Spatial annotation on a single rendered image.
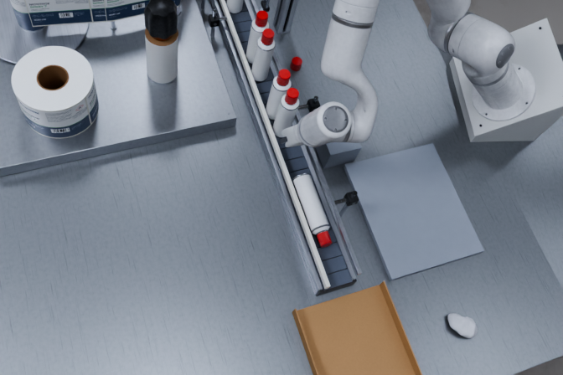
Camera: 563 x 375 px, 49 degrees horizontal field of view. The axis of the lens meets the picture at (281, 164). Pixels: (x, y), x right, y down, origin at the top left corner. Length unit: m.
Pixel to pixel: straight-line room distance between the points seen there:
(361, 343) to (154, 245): 0.60
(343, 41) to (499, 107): 0.79
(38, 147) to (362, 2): 0.95
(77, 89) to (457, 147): 1.14
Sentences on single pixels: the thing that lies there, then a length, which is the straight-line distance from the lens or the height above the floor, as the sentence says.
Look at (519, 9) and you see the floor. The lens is 3.75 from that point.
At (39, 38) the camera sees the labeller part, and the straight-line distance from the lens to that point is 1.95.
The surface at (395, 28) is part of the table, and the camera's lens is 2.19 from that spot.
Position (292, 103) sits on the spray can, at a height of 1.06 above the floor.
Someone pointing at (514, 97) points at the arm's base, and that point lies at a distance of 1.97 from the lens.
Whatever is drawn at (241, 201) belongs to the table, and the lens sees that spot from 1.74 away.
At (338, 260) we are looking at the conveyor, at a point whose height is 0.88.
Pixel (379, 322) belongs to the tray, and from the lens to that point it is 1.71.
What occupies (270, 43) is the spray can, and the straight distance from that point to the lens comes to 1.74.
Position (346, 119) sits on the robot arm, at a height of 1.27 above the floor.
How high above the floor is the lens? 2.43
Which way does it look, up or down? 62 degrees down
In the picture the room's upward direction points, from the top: 20 degrees clockwise
